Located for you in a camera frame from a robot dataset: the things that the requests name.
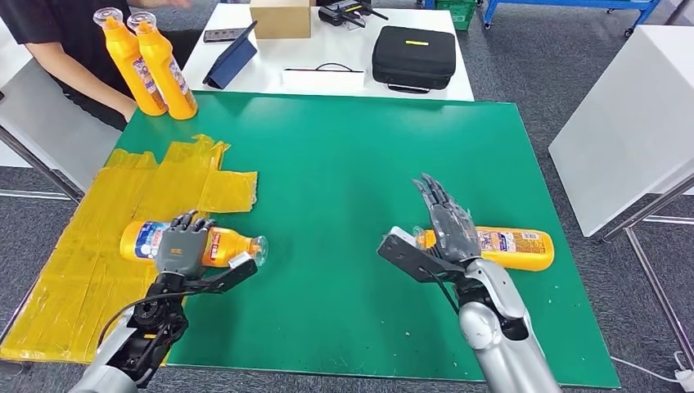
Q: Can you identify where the black camera cable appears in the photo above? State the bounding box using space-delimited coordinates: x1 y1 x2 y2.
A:
97 290 196 348
420 268 462 316

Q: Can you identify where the black phone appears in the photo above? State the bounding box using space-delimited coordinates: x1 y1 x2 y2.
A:
203 27 250 44

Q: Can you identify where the black carrying case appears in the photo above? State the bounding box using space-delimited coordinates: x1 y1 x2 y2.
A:
372 25 457 95

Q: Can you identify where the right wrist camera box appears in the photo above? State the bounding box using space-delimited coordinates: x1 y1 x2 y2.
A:
376 226 467 284

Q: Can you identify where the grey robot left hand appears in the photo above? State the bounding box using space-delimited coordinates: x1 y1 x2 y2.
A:
154 210 217 278

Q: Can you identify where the black right camera cable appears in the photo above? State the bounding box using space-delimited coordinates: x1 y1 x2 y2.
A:
420 268 462 316

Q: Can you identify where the green table board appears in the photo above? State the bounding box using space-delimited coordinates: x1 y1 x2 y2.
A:
114 91 621 391

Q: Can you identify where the white table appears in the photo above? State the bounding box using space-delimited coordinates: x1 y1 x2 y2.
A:
548 24 694 375
0 19 123 205
181 2 475 102

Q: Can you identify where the cardboard box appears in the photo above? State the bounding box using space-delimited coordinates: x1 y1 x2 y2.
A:
249 0 313 40

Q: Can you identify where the tablet in blue case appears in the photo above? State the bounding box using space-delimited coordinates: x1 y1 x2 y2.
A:
201 20 259 91

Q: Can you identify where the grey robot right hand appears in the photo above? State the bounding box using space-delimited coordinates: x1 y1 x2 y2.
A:
412 173 484 266

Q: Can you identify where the white floor cable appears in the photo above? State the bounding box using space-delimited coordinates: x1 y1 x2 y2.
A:
610 356 678 387

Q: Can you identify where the person's left hand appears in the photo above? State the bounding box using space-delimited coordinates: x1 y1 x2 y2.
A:
129 0 192 9

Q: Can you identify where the black remote controller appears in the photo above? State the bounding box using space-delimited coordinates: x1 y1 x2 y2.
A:
318 0 390 28

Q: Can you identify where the orange detergent bottle clear cap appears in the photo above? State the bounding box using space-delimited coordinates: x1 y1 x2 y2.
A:
126 11 199 121
92 7 168 117
412 226 556 273
119 219 269 269

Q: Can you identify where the person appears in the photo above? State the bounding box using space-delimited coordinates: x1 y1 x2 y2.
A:
0 0 205 131

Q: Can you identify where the yellow tape patch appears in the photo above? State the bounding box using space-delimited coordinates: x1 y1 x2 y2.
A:
0 134 259 364

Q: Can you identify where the black left camera cable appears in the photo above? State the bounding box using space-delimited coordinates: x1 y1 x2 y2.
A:
97 290 196 348

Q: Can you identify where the flat white box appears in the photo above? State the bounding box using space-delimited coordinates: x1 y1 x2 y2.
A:
281 69 366 97

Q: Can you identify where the white power strip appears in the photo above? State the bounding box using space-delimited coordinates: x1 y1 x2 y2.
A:
671 352 694 393

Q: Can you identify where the green plastic crate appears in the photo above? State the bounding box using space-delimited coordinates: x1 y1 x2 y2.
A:
433 0 478 32

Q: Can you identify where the thin black cable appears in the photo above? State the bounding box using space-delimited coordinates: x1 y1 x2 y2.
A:
282 62 363 75

